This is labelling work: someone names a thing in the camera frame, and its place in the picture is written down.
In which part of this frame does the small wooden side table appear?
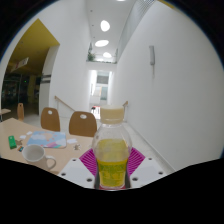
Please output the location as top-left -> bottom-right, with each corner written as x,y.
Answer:
0,108 -> 12,122

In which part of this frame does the oval ceiling lights group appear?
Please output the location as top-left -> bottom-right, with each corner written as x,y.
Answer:
94,19 -> 113,59

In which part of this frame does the light blue printed mat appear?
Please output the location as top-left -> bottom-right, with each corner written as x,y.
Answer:
26,130 -> 68,149

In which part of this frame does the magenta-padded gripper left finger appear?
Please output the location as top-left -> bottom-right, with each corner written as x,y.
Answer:
57,147 -> 98,190

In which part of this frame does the clear bottle with yellow drink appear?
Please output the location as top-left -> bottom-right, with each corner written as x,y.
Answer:
91,104 -> 133,191

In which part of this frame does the green potted plant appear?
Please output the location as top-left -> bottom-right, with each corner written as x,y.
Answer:
87,49 -> 97,62

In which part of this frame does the wooden chair with round hole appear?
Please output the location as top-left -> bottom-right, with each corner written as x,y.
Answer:
16,102 -> 25,122
40,106 -> 62,133
68,110 -> 98,138

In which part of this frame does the white hanging sign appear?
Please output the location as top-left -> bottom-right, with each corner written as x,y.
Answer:
11,56 -> 30,73

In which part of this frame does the cream ceramic mug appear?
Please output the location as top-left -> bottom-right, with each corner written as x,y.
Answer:
21,144 -> 58,172

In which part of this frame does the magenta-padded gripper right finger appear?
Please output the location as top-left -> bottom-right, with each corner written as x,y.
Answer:
125,147 -> 166,190

